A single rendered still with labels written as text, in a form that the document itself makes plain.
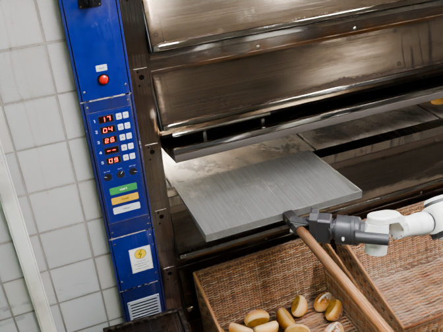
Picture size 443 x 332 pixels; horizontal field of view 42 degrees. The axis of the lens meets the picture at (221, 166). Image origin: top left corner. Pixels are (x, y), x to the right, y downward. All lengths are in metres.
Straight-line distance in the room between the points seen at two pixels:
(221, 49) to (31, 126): 0.62
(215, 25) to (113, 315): 1.12
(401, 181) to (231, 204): 0.83
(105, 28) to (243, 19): 0.43
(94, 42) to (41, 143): 0.35
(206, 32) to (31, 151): 0.63
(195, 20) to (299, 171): 0.68
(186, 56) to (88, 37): 0.31
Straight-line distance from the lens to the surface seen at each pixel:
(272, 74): 1.94
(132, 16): 1.72
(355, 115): 1.98
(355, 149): 2.24
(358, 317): 2.28
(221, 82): 1.87
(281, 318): 2.27
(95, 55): 1.69
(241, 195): 1.96
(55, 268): 2.05
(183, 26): 1.75
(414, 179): 2.49
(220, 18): 1.79
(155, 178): 1.93
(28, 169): 1.84
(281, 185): 2.00
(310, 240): 1.71
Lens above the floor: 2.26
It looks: 31 degrees down
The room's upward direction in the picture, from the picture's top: 4 degrees counter-clockwise
